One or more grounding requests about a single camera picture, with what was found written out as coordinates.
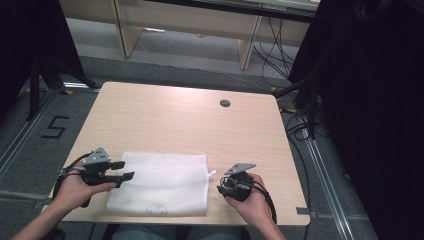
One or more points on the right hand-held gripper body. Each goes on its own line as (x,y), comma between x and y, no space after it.
(239,185)

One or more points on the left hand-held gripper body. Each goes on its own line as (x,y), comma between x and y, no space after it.
(95,168)

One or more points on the white mesh laundry bag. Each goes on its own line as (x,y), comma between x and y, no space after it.
(160,186)

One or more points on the person's right hand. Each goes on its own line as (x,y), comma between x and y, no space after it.
(255,203)

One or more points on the person's left hand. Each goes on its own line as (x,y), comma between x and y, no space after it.
(75,192)

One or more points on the grey tape strip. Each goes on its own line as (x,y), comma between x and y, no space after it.
(302,211)
(45,202)

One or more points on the person's legs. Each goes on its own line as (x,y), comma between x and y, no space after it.
(176,232)

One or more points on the black metal stand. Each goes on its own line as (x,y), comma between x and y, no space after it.
(34,86)

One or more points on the black curtain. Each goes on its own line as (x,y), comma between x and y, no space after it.
(373,116)
(30,40)

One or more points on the light wooden desk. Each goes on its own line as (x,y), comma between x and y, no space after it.
(186,23)

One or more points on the aluminium floor rail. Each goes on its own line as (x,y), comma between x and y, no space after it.
(328,186)
(20,138)

